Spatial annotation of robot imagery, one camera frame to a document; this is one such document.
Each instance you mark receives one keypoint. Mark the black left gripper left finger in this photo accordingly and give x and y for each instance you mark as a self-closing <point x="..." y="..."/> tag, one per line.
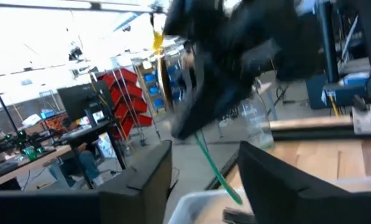
<point x="135" y="199"/>

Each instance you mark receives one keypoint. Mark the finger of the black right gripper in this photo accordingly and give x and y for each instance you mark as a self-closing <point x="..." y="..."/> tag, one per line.
<point x="194" y="74"/>
<point x="213" y="99"/>

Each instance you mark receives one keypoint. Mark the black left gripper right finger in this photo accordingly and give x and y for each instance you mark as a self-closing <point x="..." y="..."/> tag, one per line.
<point x="281" y="199"/>

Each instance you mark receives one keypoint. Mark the clear plastic compartment tray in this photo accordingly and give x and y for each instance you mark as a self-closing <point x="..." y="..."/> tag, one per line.
<point x="197" y="205"/>

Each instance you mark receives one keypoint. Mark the blue bin shelving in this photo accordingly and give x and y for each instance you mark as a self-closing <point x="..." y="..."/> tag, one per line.
<point x="155" y="90"/>

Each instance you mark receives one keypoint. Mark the clear spray bottle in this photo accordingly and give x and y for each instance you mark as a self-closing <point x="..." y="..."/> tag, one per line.
<point x="256" y="121"/>

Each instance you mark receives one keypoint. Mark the red bin rack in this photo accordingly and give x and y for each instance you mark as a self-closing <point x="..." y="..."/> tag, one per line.
<point x="126" y="99"/>

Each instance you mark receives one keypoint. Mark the black standing desk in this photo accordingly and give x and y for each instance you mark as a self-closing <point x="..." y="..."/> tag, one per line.
<point x="89" y="133"/>

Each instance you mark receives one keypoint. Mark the red parts organizer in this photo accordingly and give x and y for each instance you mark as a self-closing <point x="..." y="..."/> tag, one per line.
<point x="56" y="122"/>

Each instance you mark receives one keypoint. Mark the wooden top desk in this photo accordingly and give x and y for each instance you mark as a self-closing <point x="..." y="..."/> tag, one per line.
<point x="26" y="166"/>

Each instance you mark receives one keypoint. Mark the large black monitor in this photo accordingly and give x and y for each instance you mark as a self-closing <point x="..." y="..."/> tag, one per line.
<point x="79" y="99"/>

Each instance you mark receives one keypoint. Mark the green cup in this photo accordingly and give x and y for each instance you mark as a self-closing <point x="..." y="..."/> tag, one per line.
<point x="30" y="153"/>

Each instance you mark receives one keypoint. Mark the black side cart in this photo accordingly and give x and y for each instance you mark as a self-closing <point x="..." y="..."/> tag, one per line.
<point x="343" y="93"/>

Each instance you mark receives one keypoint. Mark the black distant robot arms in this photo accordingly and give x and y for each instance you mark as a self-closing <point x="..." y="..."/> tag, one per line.
<point x="20" y="140"/>

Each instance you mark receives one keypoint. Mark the blue and white box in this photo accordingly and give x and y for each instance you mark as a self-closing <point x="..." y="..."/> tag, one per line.
<point x="354" y="79"/>

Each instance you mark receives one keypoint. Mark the black horizontal rig beam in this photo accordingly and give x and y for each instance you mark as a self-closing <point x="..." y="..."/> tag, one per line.
<point x="64" y="4"/>

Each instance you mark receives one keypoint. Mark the black table frame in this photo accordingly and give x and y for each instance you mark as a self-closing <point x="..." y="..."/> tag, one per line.
<point x="312" y="132"/>

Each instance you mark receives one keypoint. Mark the silver metal mounting bracket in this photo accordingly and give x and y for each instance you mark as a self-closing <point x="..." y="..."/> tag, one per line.
<point x="366" y="119"/>

